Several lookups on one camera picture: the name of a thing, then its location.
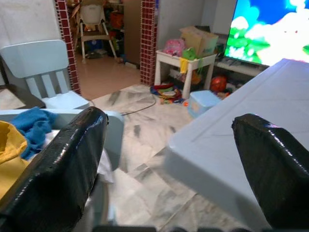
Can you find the blue crumpled cloth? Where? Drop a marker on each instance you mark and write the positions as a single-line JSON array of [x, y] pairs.
[[33, 125]]

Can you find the yellow shirt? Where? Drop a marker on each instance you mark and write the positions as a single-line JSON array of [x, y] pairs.
[[9, 149]]

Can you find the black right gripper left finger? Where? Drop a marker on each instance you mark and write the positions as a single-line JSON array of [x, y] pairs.
[[53, 181]]

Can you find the low television console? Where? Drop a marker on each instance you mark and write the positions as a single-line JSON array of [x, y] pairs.
[[241, 67]]

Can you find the small yellow rag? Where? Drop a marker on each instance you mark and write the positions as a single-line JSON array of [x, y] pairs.
[[184, 65]]

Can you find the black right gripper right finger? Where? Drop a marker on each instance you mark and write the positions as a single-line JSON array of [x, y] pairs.
[[282, 174]]

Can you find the brown cardboard box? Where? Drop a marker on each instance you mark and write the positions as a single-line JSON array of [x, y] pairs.
[[200, 38]]

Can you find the light grey folding table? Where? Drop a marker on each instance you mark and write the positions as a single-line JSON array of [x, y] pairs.
[[241, 108]]

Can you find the white kids play table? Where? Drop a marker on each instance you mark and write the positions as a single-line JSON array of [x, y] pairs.
[[166, 55]]

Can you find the flat screen television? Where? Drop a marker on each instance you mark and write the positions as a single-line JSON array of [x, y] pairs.
[[265, 29]]

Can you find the light blue plastic stool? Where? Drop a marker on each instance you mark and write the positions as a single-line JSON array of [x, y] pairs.
[[202, 104]]

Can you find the green toy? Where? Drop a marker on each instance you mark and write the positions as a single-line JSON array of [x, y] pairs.
[[192, 53]]

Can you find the red ball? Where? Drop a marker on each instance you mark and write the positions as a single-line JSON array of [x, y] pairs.
[[218, 83]]

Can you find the white baby high chair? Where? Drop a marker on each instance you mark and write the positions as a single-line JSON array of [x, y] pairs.
[[91, 14]]

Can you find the pink kids bag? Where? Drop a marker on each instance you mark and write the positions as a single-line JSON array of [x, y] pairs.
[[173, 47]]

